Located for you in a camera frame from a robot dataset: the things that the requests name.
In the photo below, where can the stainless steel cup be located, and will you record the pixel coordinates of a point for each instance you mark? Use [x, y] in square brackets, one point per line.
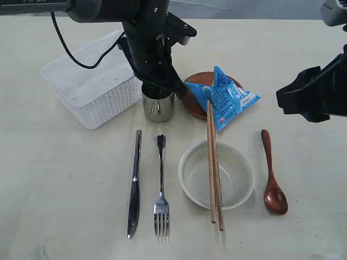
[158, 103]

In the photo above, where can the wooden handled metal scoop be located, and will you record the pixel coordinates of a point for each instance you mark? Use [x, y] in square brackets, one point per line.
[274, 198]

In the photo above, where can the silver table knife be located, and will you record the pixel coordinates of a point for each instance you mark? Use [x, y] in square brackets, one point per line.
[134, 203]

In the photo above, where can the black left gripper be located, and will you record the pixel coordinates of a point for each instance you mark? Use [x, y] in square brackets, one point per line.
[149, 55]

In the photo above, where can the white perforated plastic basket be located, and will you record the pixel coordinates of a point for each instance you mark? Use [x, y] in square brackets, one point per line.
[95, 96]

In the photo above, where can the brown round plate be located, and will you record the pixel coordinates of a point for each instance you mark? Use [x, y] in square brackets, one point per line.
[189, 101]

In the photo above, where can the blue snack bag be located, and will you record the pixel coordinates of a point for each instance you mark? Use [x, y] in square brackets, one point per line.
[227, 99]

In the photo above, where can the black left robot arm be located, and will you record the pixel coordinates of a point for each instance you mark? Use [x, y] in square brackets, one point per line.
[149, 33]

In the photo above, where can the wooden chopstick back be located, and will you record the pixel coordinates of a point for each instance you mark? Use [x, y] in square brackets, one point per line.
[216, 172]

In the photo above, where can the silver fork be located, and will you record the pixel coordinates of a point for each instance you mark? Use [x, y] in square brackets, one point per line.
[161, 206]

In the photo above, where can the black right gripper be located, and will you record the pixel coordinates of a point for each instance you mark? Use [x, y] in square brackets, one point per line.
[317, 93]

